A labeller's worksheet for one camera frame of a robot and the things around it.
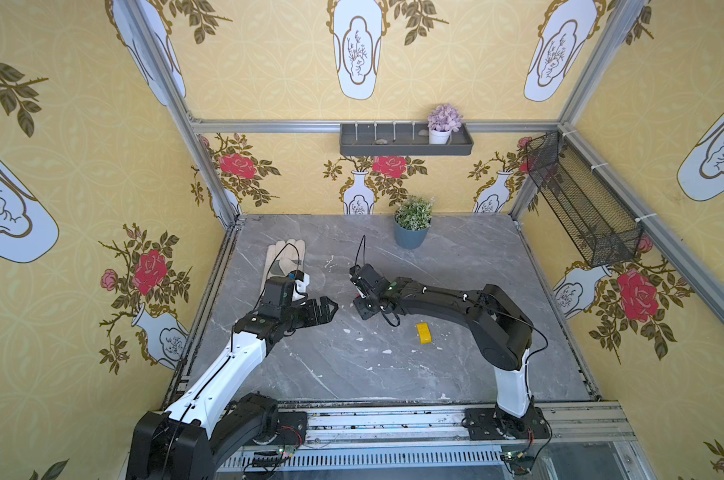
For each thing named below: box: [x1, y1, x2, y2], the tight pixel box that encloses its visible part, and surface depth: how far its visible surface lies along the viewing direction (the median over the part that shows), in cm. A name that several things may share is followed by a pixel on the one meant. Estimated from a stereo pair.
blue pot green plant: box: [394, 196, 435, 249], surface depth 105 cm
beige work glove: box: [260, 239, 306, 295], surface depth 109 cm
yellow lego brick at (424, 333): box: [416, 322, 433, 344], surface depth 90 cm
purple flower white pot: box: [427, 104, 464, 145], surface depth 85 cm
